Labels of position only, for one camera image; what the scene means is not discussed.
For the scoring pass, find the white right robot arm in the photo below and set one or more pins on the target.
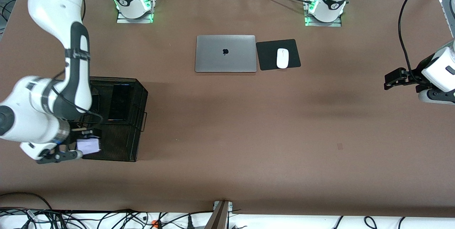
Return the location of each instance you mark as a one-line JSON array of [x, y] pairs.
[[53, 5]]

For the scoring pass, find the long black smartphone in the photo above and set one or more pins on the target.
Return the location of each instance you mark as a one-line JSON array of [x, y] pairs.
[[119, 102]]

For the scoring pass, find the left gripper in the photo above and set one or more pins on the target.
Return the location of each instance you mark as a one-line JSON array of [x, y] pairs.
[[414, 76]]

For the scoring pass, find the silver closed laptop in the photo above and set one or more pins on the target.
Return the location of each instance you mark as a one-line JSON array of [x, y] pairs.
[[213, 54]]

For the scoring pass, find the white computer mouse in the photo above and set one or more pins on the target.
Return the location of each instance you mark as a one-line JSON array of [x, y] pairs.
[[282, 58]]

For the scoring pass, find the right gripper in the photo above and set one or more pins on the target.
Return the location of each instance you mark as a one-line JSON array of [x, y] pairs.
[[81, 132]]

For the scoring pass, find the small black flip phone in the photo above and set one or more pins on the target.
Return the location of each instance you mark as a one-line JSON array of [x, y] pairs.
[[95, 103]]

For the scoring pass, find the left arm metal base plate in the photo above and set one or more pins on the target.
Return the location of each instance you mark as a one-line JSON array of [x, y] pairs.
[[323, 24]]

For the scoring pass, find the black power plug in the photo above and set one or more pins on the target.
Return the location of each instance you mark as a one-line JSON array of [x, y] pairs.
[[189, 222]]

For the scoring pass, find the grey metal camera mount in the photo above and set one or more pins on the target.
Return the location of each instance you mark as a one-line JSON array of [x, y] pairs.
[[218, 218]]

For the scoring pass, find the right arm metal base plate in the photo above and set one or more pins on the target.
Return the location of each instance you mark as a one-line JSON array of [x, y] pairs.
[[135, 20]]

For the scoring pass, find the black mouse pad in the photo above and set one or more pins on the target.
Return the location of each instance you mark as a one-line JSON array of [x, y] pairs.
[[266, 54]]

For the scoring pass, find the lavender flip phone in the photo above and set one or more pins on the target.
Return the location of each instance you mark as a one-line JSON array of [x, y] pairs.
[[89, 145]]

